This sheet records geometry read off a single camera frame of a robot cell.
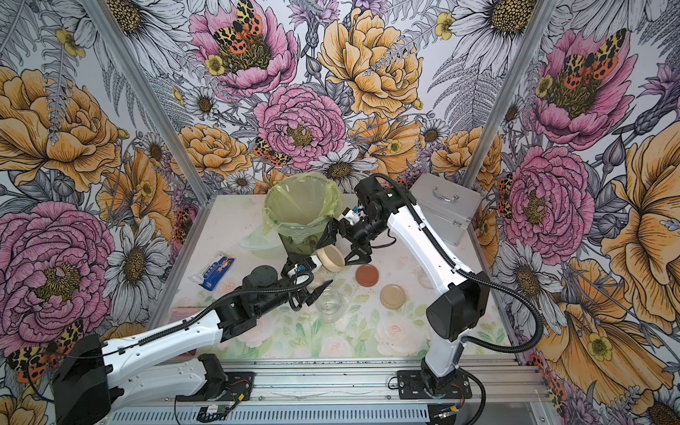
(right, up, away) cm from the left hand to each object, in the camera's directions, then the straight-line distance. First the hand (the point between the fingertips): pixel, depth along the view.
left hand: (319, 272), depth 76 cm
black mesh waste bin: (-7, +5, +17) cm, 19 cm away
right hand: (+4, +5, -7) cm, 9 cm away
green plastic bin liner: (-10, +20, +17) cm, 28 cm away
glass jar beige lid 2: (+36, -8, +22) cm, 43 cm away
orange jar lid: (+15, -5, +20) cm, 26 cm away
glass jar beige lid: (+2, +6, -9) cm, 11 cm away
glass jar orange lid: (+2, -14, +14) cm, 20 cm away
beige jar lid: (+23, -11, +15) cm, 29 cm away
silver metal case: (+45, +20, +22) cm, 54 cm away
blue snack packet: (-39, -4, +19) cm, 44 cm away
